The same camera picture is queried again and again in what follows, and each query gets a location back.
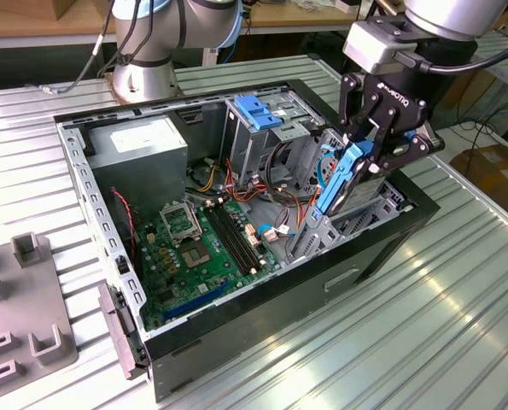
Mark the black wire bundle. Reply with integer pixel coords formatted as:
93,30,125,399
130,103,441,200
265,139,312,206

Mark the grey metal drive cage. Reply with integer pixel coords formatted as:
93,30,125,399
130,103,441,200
219,90,325,185

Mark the blue wire with pale plug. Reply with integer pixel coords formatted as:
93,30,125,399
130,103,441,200
256,222,298,243

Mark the green motherboard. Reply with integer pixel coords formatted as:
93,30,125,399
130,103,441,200
133,198,280,332

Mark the red black twisted wire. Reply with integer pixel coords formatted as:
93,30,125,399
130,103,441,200
109,188,138,261

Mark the red orange wire bundle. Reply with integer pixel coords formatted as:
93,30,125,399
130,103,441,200
224,156,306,210

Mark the square brown base plate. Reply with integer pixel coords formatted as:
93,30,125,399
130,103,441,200
102,71,184,106

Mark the black camera cable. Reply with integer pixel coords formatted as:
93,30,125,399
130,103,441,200
392,36,508,74

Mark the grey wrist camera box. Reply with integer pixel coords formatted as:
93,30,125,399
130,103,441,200
342,20,413,76

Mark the grey perforated disk bay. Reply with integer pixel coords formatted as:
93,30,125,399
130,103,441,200
285,127,412,266

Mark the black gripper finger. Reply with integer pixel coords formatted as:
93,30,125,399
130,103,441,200
337,71,383,143
365,99,447,175

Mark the grey power supply box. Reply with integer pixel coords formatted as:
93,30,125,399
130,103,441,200
85,115,190,210

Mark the orange red disk power wire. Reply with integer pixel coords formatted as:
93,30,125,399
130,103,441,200
296,156,341,235

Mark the blue plastic drive latch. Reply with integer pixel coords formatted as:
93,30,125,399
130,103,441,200
234,96,283,132

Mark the long wooden desk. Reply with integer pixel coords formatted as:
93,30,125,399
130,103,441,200
0,0,408,82

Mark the grey plastic case panel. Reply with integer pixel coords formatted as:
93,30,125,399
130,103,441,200
96,280,153,382

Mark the black RAM slot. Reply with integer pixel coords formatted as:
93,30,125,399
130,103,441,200
214,202,260,272
203,204,250,277
219,200,265,269
208,203,255,274

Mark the hard disk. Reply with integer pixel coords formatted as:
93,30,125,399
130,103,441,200
312,139,389,224

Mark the white paper box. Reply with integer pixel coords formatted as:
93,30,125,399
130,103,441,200
336,0,377,15

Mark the yellow black power wire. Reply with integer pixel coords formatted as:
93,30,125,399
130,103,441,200
196,164,221,194

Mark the blue expansion slot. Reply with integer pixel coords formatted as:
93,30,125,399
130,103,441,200
163,279,231,321

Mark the metal socket cover frame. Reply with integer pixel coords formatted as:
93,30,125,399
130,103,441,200
158,199,204,248

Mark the blue disk data wire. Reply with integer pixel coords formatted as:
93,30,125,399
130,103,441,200
315,143,347,196

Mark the labelled cardboard box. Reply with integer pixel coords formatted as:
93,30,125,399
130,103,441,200
448,143,508,207

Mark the black open PC case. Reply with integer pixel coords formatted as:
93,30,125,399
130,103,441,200
52,79,441,405

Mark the brown cardboard box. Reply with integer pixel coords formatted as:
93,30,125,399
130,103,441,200
50,0,112,21

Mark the grey parts rack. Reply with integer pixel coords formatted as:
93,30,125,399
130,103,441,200
0,231,79,393

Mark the black cable with metal plug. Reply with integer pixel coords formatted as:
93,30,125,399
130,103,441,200
25,0,118,96

